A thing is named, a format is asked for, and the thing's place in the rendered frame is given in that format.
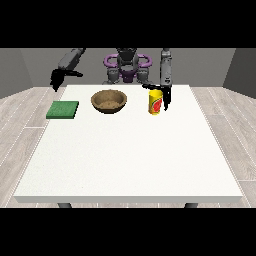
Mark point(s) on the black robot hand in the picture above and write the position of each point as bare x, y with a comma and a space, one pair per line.
165, 94
58, 77

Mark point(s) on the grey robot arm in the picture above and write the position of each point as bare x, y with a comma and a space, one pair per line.
69, 60
165, 68

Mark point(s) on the yellow cup melon print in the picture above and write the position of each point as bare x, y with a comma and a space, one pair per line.
155, 101

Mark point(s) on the green square pad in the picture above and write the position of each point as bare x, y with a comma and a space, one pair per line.
62, 109

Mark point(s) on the brown wooden bowl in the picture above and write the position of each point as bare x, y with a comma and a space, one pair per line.
109, 101

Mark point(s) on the grey robot trunk purple rings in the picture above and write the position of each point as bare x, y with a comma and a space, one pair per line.
127, 68

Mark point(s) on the dark table leg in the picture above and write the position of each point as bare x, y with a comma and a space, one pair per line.
64, 205
191, 205

